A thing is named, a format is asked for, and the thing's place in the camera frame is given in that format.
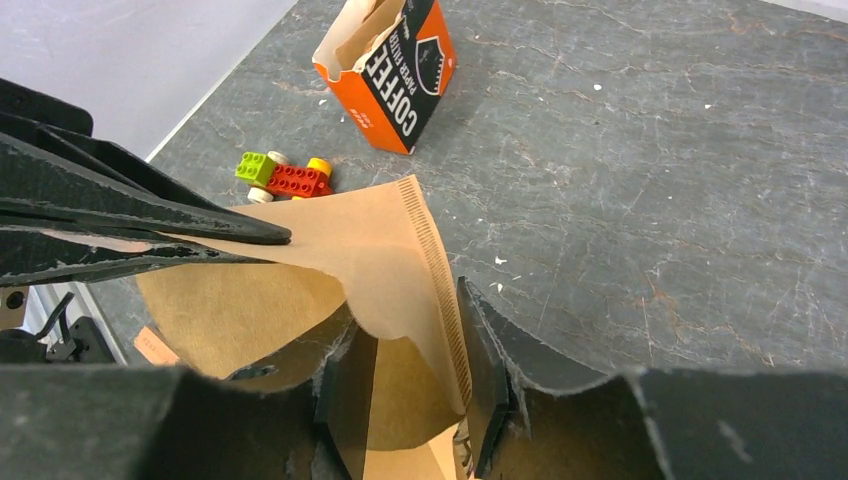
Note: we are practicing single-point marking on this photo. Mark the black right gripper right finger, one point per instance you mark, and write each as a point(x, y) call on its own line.
point(535, 413)

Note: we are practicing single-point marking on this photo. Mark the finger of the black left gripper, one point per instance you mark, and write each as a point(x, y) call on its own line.
point(52, 167)
point(32, 255)

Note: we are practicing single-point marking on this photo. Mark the red toy brick car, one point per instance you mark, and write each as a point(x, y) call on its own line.
point(271, 175)

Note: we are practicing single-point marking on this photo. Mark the brown filters in box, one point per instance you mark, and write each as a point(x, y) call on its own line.
point(362, 42)

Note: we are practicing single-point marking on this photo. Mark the brown paper coffee filter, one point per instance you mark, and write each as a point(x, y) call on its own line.
point(445, 457)

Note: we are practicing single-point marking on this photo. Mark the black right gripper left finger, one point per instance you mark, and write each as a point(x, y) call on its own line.
point(304, 414)

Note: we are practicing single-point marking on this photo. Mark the orange coffee filter box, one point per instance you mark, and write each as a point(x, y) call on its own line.
point(396, 92)

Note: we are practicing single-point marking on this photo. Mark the wooden rectangular block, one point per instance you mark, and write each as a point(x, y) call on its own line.
point(152, 347)

